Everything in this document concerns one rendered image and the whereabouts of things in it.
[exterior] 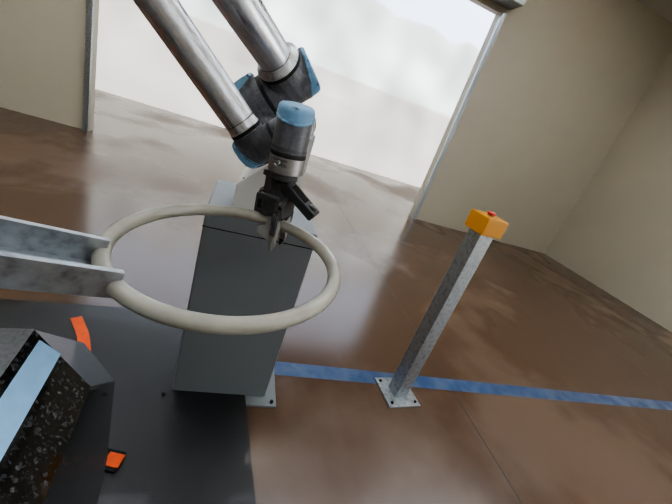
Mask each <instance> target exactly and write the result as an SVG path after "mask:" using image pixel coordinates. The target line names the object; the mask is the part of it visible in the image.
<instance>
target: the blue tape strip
mask: <svg viewBox="0 0 672 504"><path fill-rule="evenodd" d="M60 355H61V354H60V353H59V352H57V351H56V350H54V349H53V348H51V347H50V346H48V345H47V344H45V343H44V342H42V341H41V340H39V341H38V343H37V344H36V346H35V347H34V349H33V350H32V351H31V353H30V354H29V356H28V357H27V359H26V360H25V362H24V363H23V365H22V366H21V368H20V369H19V371H18V372H17V374H16V375H15V377H14V378H13V380H12V381H11V383H10V384H9V386H8V387H7V389H6V390H5V392H4V393H3V395H2V396H1V398H0V461H1V460H2V458H3V456H4V454H5V452H6V451H7V449H8V447H9V445H10V444H11V442H12V440H13V438H14V436H15V435H16V433H17V431H18V429H19V428H20V426H21V424H22V422H23V420H24V419H25V417H26V415H27V413H28V412H29V410H30V408H31V406H32V404H33V403H34V401H35V399H36V397H37V396H38V394H39V392H40V390H41V389H42V387H43V385H44V383H45V381H46V380H47V378H48V376H49V374H50V373H51V371H52V369H53V367H54V365H55V364H56V362H57V360H58V358H59V357H60Z"/></svg>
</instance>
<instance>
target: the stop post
mask: <svg viewBox="0 0 672 504"><path fill-rule="evenodd" d="M465 225H466V226H468V227H469V230H468V232H467V234H466V236H465V238H464V240H463V241H462V243H461V245H460V247H459V249H458V251H457V253H456V255H455V257H454V259H453V261H452V263H451V265H450V267H449V269H448V271H447V273H446V275H445V277H444V279H443V280H442V282H441V284H440V286H439V288H438V290H437V292H436V294H435V296H434V298H433V300H432V302H431V304H430V306H429V308H428V310H427V312H426V314H425V316H424V318H423V319H422V321H421V323H420V325H419V327H418V329H417V331H416V333H415V335H414V337H413V339H412V341H411V343H410V345H409V347H408V349H407V351H406V353H405V355H404V356H403V358H402V360H401V362H400V364H399V366H398V368H397V370H396V372H395V374H394V376H393V378H374V379H375V381H376V383H377V385H378V387H379V389H380V391H381V393H382V395H383V397H384V399H385V400H386V402H387V404H388V406H389V408H406V407H420V406H421V405H420V404H419V402H418V400H417V399H416V397H415V396H414V394H413V392H412V391H411V387H412V386H413V384H414V382H415V380H416V378H417V376H418V375H419V373H420V371H421V369H422V367H423V365H424V364H425V362H426V360H427V358H428V356H429V355H430V353H431V351H432V349H433V347H434V345H435V344H436V342H437V340H438V338H439V336H440V335H441V333H442V331H443V329H444V327H445V325H446V324H447V322H448V320H449V318H450V316H451V315H452V313H453V311H454V309H455V307H456V305H457V304H458V302H459V300H460V298H461V296H462V294H463V293H464V291H465V289H466V287H467V285H468V284H469V282H470V280H471V278H472V276H473V274H474V273H475V271H476V269H477V267H478V265H479V264H480V262H481V260H482V258H483V256H484V254H485V253H486V251H487V249H488V247H489V245H490V243H491V242H492V240H493V238H495V239H501V237H502V236H503V234H504V232H505V230H506V228H507V227H508V225H509V224H508V223H507V222H505V221H504V220H502V219H500V218H498V217H496V216H492V215H490V214H488V213H487V212H484V211H480V210H476V209H472V210H471V212H470V214H469V216H468V218H467V220H466V222H465Z"/></svg>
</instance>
